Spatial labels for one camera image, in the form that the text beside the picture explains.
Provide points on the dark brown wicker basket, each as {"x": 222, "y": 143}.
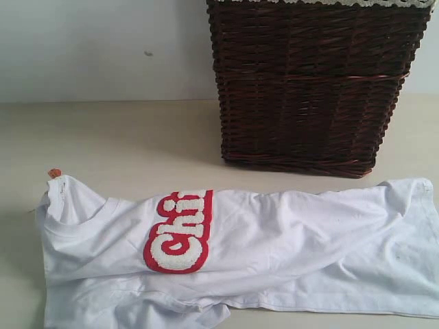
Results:
{"x": 310, "y": 91}

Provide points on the white t-shirt red lettering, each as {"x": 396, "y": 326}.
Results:
{"x": 183, "y": 259}

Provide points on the small orange tag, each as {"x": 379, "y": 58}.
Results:
{"x": 54, "y": 173}

